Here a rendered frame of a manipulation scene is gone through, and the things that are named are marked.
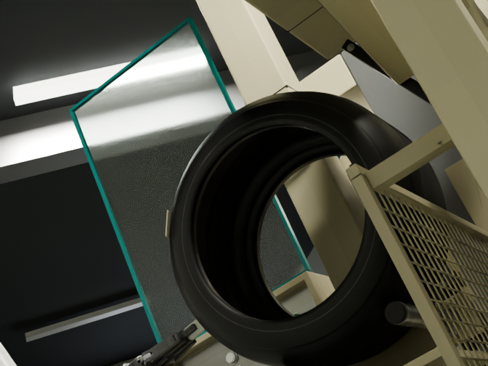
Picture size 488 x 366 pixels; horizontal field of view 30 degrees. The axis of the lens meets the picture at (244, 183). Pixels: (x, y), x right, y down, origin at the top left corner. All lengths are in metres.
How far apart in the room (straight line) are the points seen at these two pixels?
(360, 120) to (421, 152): 0.61
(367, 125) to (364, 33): 0.26
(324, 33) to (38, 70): 3.38
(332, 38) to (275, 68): 0.23
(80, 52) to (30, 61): 0.30
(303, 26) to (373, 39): 0.20
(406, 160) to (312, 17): 0.93
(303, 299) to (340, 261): 0.38
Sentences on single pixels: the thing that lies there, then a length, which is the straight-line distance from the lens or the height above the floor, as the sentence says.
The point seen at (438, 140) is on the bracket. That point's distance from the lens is 1.30.
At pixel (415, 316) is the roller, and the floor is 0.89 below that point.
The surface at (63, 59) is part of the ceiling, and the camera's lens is 5.45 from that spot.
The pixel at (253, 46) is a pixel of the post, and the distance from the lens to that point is 2.52.
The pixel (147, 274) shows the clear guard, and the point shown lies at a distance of 2.88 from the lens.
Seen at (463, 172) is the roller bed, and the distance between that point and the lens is 2.11.
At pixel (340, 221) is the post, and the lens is 2.27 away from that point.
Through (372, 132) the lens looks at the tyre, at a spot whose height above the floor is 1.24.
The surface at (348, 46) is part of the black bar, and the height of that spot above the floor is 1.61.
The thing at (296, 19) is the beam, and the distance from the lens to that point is 2.16.
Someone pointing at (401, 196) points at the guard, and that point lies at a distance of 1.47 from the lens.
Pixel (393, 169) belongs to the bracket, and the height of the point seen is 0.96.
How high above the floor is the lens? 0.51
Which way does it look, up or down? 24 degrees up
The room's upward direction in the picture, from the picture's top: 25 degrees counter-clockwise
